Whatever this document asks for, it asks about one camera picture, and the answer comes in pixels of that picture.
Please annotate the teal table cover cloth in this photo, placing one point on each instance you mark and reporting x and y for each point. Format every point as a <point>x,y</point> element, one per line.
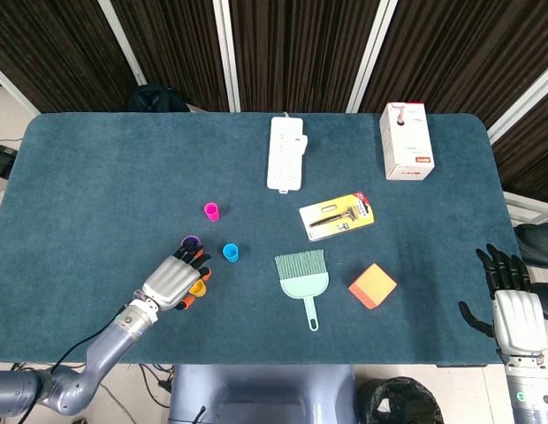
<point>124,176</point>

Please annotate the dark chair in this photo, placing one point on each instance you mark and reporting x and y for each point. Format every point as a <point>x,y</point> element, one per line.
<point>539,240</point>

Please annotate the orange plastic cup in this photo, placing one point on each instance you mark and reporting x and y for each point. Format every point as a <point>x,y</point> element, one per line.
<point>181,242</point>

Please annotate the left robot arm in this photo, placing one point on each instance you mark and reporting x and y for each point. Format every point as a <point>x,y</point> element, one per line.
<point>101,353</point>

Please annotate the white cardboard product box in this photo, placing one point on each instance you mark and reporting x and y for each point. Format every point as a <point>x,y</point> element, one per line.
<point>406,141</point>

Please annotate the pink plastic cup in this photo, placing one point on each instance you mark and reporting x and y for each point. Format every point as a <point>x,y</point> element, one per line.
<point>211,212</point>

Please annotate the yellow plastic cup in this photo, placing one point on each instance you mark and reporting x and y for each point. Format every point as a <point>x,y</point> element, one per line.
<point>197,289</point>

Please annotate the orange and yellow cube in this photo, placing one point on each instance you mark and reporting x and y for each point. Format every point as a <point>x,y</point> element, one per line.
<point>373,285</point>

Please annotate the razor in yellow blister pack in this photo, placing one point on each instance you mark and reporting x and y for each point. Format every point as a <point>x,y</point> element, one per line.
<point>336,216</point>

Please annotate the mint green hand brush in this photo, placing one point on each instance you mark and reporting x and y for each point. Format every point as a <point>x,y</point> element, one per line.
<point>302,282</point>

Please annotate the white metal rack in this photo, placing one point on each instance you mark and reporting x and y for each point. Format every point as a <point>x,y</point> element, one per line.
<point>530,207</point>

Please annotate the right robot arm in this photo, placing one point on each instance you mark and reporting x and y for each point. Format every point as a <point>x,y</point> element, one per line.
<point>528,393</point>

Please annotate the blue-grey robot torso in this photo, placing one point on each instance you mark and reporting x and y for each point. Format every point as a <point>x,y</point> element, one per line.
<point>256,393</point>

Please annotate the white partition post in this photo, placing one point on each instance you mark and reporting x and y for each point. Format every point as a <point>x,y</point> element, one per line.
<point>124,44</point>
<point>521,106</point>
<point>225,53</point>
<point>13,90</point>
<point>371,57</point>

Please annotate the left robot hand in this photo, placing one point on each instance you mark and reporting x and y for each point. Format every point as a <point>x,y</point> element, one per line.
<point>172,280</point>

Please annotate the black monitor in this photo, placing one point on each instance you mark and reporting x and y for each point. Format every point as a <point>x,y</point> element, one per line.
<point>2,161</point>

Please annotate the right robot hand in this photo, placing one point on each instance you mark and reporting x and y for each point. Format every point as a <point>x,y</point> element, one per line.
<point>519,318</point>

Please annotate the black trash bin with bag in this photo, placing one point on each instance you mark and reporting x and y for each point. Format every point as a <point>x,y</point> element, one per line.
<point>402,402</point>

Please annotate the dark backpack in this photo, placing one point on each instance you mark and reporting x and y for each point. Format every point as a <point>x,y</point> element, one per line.
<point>154,99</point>

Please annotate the dark blue plastic cup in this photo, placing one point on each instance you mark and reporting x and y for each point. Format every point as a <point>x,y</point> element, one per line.
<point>190,241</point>

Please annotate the cyan plastic cup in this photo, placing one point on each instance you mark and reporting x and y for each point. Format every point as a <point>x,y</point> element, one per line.
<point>230,252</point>

